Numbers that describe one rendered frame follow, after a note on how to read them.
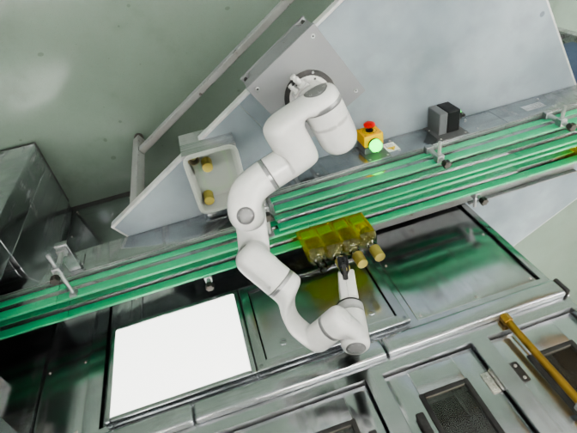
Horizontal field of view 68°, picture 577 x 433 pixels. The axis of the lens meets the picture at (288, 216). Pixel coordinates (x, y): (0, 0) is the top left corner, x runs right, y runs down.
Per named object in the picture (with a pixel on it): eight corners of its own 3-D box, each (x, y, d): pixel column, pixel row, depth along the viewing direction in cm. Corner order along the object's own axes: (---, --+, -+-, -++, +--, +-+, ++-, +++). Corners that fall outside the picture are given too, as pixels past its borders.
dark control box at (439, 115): (426, 126, 158) (439, 136, 151) (427, 106, 153) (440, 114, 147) (446, 120, 159) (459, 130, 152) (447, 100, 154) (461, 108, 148)
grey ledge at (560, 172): (344, 223, 170) (355, 240, 161) (343, 205, 164) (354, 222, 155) (555, 159, 181) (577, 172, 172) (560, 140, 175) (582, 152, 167)
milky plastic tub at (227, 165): (198, 202, 150) (201, 216, 143) (179, 146, 137) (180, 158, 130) (246, 188, 152) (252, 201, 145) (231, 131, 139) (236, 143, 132)
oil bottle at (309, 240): (293, 229, 152) (312, 269, 135) (291, 216, 149) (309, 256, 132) (308, 225, 153) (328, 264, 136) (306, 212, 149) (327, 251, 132)
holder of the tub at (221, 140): (203, 213, 154) (205, 226, 148) (179, 145, 137) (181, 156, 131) (249, 199, 156) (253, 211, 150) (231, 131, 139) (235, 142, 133)
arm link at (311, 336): (294, 263, 108) (356, 316, 109) (265, 291, 115) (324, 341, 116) (283, 281, 101) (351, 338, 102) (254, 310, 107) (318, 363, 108)
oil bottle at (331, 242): (309, 226, 153) (330, 265, 136) (306, 213, 150) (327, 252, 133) (324, 221, 154) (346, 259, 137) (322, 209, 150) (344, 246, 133)
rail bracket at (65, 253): (73, 261, 147) (63, 309, 129) (49, 223, 136) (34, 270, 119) (88, 257, 147) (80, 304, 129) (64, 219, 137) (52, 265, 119)
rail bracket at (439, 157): (421, 152, 148) (442, 170, 138) (422, 133, 144) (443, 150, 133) (431, 149, 149) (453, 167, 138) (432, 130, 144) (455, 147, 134)
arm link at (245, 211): (261, 161, 112) (215, 192, 112) (258, 156, 98) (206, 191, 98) (290, 205, 113) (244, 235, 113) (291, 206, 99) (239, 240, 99)
